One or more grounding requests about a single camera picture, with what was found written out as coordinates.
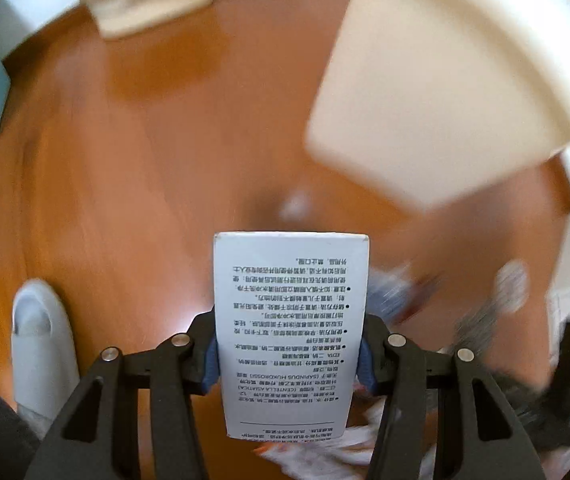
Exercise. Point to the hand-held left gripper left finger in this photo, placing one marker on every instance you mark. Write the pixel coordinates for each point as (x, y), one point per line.
(212, 365)

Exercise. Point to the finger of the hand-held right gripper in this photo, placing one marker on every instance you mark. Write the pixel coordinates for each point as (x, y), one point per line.
(510, 360)

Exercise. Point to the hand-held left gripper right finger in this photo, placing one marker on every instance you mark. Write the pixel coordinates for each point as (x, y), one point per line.
(366, 367)

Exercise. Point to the white printed cardboard box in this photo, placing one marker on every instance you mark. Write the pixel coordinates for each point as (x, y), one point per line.
(290, 310)

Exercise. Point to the beige plastic trash bin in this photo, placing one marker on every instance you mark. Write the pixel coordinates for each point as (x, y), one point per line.
(415, 85)

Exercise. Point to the white crumpled paper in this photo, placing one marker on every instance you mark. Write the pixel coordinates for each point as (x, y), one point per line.
(512, 281)

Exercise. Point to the colourful crumpled packet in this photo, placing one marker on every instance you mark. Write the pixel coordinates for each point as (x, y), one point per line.
(400, 295)

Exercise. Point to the white red crumpled wrapper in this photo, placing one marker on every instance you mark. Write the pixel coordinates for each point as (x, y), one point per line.
(345, 452)

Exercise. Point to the grey slipper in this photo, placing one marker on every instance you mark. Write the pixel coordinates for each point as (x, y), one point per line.
(40, 340)

